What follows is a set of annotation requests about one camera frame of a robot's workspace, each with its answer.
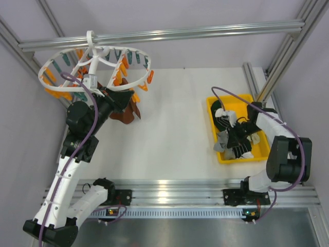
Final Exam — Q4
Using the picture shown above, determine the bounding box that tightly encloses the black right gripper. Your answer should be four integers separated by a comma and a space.
226, 121, 262, 148

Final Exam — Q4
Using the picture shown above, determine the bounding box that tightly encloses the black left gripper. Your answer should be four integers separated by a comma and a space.
87, 85, 134, 134

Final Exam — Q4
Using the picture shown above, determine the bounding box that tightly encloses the grey sock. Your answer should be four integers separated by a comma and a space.
213, 130, 229, 153

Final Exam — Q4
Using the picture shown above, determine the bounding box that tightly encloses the white round clip hanger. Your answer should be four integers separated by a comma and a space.
38, 31, 154, 96

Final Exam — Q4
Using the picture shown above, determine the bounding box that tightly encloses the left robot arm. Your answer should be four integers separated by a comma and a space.
23, 87, 134, 246

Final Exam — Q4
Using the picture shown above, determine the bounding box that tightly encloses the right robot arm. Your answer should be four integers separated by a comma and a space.
224, 102, 313, 205

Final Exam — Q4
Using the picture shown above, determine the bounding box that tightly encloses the beige sock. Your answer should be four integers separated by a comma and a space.
247, 133, 261, 145

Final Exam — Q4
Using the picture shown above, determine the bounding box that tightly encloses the aluminium top crossbar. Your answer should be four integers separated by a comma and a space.
19, 19, 305, 52

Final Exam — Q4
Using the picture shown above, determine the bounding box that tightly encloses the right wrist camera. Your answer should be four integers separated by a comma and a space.
222, 111, 237, 127

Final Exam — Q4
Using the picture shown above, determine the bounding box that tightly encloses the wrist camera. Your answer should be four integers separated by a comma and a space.
82, 74, 98, 89
222, 111, 237, 127

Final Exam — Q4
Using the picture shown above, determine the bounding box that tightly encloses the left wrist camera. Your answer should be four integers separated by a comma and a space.
82, 74, 98, 89

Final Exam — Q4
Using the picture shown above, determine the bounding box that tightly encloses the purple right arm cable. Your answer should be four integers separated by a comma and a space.
211, 86, 306, 222

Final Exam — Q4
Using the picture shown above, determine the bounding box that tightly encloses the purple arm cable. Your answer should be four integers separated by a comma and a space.
211, 86, 306, 222
38, 72, 99, 247

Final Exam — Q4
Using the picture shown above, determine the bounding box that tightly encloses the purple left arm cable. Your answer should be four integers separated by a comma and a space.
38, 72, 99, 247

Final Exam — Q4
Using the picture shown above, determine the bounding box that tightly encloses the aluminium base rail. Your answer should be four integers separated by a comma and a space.
41, 179, 321, 206

